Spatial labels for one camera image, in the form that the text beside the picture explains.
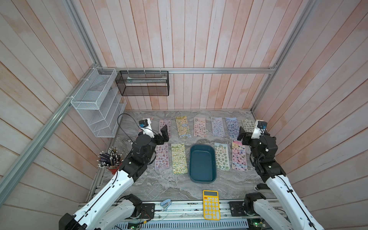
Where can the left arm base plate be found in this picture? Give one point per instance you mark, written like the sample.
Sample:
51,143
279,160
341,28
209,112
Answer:
143,211

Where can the pink colourful character sticker sheet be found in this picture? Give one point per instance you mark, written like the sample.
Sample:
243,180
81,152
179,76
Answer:
239,156

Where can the black mesh basket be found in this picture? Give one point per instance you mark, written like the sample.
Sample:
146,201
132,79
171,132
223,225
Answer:
143,83

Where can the aluminium wall rail back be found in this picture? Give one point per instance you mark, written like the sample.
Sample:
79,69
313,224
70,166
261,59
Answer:
221,70

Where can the pale green animal sticker sheet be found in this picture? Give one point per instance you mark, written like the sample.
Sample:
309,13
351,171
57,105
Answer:
222,156

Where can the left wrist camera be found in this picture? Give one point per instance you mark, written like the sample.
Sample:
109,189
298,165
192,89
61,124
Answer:
145,126

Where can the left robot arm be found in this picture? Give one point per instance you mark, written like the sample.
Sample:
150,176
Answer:
98,213

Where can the blue penguin sticker sheet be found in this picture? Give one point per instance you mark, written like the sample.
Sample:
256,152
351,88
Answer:
233,127

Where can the pencil holder with pencils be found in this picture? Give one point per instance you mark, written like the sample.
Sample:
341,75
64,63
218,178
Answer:
110,160

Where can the translucent bubble sticker sheet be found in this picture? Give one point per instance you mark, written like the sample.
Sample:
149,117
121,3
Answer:
217,127

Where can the yellow calculator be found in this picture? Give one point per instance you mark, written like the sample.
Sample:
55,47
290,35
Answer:
211,209

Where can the aluminium wall rail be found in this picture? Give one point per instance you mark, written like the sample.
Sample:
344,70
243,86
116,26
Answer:
32,150
221,70

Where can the white vented cable duct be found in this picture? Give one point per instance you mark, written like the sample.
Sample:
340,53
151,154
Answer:
224,224

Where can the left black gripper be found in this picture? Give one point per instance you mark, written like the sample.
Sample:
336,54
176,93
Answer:
160,141

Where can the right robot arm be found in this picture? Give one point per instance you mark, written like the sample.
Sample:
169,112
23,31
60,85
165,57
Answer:
298,216

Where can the blue stapler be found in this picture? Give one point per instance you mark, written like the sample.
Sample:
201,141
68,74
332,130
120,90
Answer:
165,204

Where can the aluminium wall rail left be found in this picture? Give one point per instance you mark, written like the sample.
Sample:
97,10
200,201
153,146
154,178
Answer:
32,150

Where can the green circuit board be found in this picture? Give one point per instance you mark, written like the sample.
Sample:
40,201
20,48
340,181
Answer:
255,224

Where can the teal storage tray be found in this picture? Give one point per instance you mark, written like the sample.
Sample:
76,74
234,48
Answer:
202,164

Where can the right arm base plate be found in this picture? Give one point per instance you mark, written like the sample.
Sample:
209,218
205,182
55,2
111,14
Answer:
237,208

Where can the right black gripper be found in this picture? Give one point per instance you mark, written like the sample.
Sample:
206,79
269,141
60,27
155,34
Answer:
247,138

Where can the yellow green animal sticker sheet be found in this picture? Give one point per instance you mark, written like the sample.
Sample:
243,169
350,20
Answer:
179,164

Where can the bottom sticker sheet in tray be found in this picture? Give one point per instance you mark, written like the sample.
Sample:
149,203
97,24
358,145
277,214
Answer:
200,127

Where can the white wire mesh shelf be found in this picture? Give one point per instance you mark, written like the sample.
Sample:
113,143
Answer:
99,102

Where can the aluminium front rail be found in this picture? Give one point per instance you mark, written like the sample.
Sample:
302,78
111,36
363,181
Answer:
188,210

